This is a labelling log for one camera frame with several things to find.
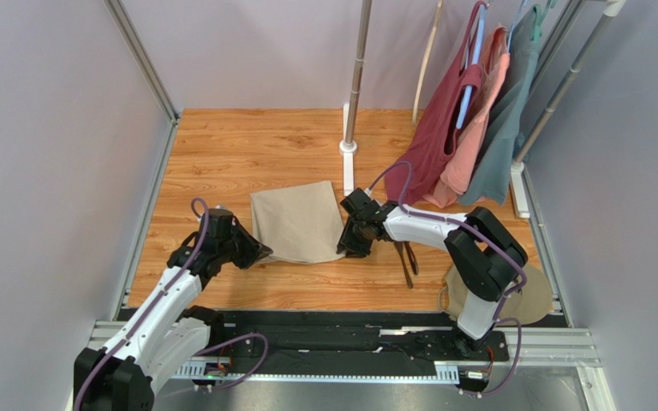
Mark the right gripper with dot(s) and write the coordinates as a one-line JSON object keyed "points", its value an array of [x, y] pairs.
{"points": [[350, 233]]}

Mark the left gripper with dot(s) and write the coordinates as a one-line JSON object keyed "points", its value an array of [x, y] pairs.
{"points": [[254, 252]]}

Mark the beige cloth napkin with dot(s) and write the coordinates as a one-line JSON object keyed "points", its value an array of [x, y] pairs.
{"points": [[301, 224]]}

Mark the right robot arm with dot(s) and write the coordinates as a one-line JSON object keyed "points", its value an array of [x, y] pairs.
{"points": [[488, 258]]}

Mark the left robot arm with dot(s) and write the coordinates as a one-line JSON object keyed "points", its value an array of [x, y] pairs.
{"points": [[152, 325]]}

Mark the pink shirt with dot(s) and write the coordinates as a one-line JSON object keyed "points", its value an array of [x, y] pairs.
{"points": [[455, 178]]}

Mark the maroon tank top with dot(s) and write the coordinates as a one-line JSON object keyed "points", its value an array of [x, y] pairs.
{"points": [[435, 138]]}

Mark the teal shirt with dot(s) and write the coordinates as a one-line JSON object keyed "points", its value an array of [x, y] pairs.
{"points": [[492, 173]]}

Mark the left rack pole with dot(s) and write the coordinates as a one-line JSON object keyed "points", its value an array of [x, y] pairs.
{"points": [[355, 90]]}

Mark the rack pole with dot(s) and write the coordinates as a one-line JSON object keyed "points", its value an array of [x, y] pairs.
{"points": [[613, 8], [355, 90]]}

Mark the right white rack foot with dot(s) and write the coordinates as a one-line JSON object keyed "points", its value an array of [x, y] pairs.
{"points": [[519, 191]]}

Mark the beige baseball cap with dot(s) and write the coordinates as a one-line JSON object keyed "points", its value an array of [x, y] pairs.
{"points": [[529, 304]]}

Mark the blue hanger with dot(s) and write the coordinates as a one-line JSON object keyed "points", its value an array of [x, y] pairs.
{"points": [[472, 51]]}

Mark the beige wooden hanger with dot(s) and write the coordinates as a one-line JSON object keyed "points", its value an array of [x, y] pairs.
{"points": [[425, 60]]}

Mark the right rack pole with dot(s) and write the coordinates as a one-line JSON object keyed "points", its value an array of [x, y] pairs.
{"points": [[613, 8]]}

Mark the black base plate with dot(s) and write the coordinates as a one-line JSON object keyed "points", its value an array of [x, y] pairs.
{"points": [[304, 344]]}

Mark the aluminium frame rail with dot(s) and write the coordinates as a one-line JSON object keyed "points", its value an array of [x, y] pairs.
{"points": [[554, 369]]}

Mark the left aluminium corner post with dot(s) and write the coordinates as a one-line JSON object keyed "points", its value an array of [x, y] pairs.
{"points": [[130, 34]]}

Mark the aluminium corner post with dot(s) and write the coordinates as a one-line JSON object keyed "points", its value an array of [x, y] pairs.
{"points": [[548, 51], [130, 34]]}

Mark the right aluminium corner post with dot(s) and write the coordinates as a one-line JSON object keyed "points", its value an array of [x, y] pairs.
{"points": [[548, 51]]}

